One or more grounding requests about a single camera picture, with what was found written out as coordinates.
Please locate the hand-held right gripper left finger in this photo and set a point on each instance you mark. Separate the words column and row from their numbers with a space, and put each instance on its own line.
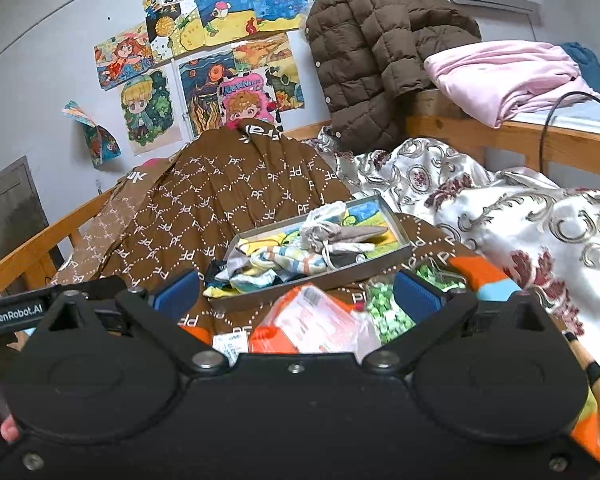
column 177, row 292

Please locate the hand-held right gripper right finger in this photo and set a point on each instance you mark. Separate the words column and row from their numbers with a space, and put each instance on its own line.
column 417, row 292

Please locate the green patterned cloth bag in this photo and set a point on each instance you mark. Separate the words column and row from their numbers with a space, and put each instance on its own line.
column 387, row 315

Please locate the metal tray with colourful lining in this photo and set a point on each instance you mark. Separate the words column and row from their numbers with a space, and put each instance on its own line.
column 375, row 215

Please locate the striped colourful cloth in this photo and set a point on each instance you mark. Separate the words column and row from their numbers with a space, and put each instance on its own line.
column 280, row 260

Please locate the orange clear plastic packet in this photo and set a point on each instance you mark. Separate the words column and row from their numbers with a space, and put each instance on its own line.
column 310, row 320

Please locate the person's left hand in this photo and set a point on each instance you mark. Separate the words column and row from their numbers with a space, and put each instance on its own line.
column 9, row 429

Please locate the colourful patchwork blanket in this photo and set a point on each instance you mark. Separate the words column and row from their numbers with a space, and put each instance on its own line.
column 480, row 270

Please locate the white labelled packet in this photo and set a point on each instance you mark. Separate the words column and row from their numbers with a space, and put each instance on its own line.
column 225, row 345

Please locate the grey door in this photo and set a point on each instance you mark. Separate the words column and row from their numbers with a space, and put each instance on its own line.
column 10, row 220

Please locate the brown patterned quilt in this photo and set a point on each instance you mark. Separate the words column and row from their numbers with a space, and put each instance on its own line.
column 205, row 195

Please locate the white floral satin quilt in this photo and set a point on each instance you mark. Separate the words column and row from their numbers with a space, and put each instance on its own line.
column 530, row 240

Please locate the crumpled loose paper drawing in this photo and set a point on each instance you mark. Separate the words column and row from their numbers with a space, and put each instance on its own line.
column 95, row 137

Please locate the pink folded blanket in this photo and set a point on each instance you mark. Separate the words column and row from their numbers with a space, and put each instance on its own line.
column 505, row 80

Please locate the white bed sheet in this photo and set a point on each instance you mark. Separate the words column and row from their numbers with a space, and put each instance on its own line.
column 580, row 115

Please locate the brown puffer jacket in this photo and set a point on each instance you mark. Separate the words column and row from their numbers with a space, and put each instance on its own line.
column 370, row 50

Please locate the blue garment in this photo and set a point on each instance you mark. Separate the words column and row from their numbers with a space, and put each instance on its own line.
column 590, row 67

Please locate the wooden bed frame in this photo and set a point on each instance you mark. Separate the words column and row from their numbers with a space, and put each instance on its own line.
column 530, row 142

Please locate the group of colourful wall drawings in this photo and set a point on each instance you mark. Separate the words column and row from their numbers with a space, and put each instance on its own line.
column 145, row 105

